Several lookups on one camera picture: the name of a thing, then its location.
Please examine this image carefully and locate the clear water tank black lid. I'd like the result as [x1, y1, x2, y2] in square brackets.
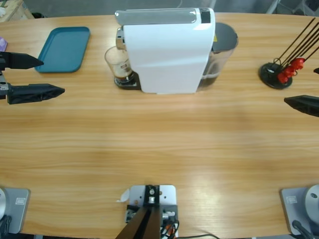
[198, 22, 239, 91]

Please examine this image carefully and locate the white paper tag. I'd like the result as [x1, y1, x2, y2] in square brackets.
[115, 188, 131, 204]

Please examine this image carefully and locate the dark camera post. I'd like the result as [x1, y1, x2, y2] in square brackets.
[115, 184, 160, 239]

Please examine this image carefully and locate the teal plastic tray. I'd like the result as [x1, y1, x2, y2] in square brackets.
[34, 26, 91, 74]

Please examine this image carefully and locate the black capsule holder with rods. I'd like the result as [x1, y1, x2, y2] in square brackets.
[258, 17, 319, 90]

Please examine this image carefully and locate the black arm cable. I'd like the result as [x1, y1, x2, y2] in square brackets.
[291, 220, 317, 239]
[0, 215, 12, 235]

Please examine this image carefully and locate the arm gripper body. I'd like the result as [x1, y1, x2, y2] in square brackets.
[0, 51, 11, 100]

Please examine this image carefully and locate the white metal frame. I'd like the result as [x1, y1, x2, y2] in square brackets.
[265, 0, 279, 14]

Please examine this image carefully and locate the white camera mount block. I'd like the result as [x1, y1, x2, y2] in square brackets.
[124, 184, 179, 239]

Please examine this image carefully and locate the clear drinking glass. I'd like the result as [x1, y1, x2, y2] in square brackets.
[104, 45, 137, 87]

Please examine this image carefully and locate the black and orange cable bundle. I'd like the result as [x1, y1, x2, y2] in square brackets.
[159, 219, 180, 239]

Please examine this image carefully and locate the thin black cable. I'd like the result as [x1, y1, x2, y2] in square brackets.
[183, 233, 221, 239]

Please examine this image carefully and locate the white capsule coffee machine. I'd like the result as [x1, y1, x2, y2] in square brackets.
[114, 7, 216, 96]

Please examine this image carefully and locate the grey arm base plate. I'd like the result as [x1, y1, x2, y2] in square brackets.
[279, 186, 319, 236]
[0, 188, 31, 235]

